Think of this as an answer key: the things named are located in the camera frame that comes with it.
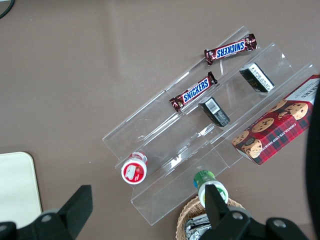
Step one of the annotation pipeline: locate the red lidded cup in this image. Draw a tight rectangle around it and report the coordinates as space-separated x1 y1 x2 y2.
120 151 149 185

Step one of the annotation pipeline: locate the clear acrylic stepped shelf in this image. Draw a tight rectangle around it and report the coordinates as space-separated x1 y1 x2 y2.
164 25 320 169
101 88 229 227

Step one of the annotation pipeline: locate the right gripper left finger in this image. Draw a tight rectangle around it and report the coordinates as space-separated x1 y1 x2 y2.
57 184 94 240

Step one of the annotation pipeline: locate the oval tan wicker basket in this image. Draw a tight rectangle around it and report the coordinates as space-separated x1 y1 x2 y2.
175 195 246 240

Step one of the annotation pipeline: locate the black looped table cable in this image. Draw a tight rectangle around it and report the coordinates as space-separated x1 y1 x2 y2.
0 0 16 20

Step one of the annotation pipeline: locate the beige plastic tray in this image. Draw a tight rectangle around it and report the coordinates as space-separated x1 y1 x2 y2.
0 151 43 230

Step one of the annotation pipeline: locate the red tartan cookie box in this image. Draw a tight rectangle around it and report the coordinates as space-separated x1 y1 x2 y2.
231 73 320 167

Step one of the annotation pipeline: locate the silver foil packet stack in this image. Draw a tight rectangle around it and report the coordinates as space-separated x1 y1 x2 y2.
184 214 214 240

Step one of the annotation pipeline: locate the green lidded cup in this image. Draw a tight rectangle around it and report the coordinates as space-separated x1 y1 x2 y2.
193 169 229 209

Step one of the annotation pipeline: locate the Snickers chocolate bar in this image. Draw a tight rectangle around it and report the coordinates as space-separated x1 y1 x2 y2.
168 71 219 113
203 33 258 66

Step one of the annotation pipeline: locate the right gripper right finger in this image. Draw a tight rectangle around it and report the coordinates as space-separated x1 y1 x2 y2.
204 183 231 230

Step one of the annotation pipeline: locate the small black box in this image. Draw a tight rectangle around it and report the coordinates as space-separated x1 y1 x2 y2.
198 96 231 128
238 62 276 94

